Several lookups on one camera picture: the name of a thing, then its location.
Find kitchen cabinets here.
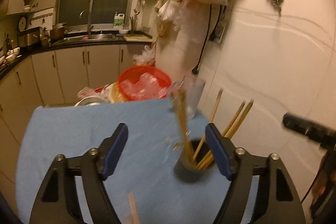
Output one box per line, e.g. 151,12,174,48
0,43,153,140

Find kitchen faucet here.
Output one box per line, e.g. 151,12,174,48
79,9,94,37

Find person right hand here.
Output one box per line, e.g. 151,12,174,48
310,151,335,215

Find blue towel table cover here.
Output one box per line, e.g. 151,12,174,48
15,96,261,224

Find black utensil holder cup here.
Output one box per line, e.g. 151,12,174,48
174,138,215,184

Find clear glass pitcher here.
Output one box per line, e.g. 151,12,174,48
170,74,206,119

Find red plastic basket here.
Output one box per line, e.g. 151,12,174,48
117,66,172,101

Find cooking pot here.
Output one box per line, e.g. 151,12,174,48
50,22,67,42

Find green detergent bottle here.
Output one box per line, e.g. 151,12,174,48
113,12,125,28

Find black cable on wall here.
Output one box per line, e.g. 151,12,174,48
191,4,214,75

